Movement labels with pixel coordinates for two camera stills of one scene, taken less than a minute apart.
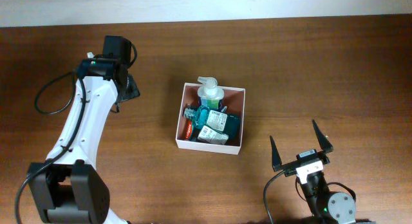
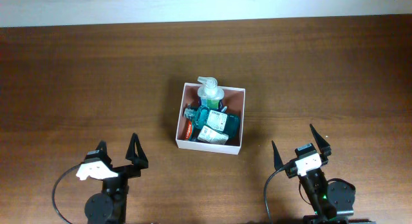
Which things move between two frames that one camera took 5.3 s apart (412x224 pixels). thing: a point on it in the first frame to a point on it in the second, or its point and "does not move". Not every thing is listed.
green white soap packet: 211,135 does not move
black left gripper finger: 131,91 to 140,160
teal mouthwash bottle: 199,116 does not move
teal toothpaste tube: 188,130 does not move
